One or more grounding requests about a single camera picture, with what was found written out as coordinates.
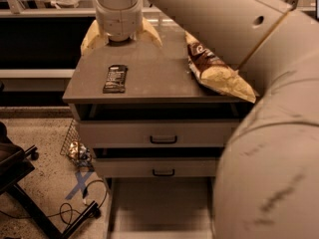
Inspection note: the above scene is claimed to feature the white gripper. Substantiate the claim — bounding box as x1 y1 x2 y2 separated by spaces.
81 0 162 56

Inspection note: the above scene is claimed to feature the dark rxbar chocolate bar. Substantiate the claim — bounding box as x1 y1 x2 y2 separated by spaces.
103 65 128 94

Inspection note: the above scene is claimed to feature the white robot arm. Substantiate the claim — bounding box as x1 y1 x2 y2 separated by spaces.
97 0 319 239

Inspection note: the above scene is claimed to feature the grey drawer cabinet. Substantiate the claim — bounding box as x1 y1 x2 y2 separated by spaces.
63 22 252 229

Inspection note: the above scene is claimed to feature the open bottom drawer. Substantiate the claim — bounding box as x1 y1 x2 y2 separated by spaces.
106 177 214 239

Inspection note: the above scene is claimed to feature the brown yellow chip bag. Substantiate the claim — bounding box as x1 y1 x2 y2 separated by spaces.
185 32 256 104

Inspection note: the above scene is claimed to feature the black office chair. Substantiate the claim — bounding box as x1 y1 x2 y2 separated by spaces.
0 122 101 239

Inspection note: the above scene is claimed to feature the top drawer with handle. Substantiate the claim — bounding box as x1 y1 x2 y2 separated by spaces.
77 119 239 148

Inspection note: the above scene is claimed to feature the drawer with handle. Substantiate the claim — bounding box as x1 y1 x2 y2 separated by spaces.
93 157 218 178
77 119 239 148

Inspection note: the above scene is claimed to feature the wire waste basket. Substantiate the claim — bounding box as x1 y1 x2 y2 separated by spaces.
60 119 93 169

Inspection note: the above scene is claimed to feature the middle drawer with handle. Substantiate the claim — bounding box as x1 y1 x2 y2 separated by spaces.
93 157 218 178

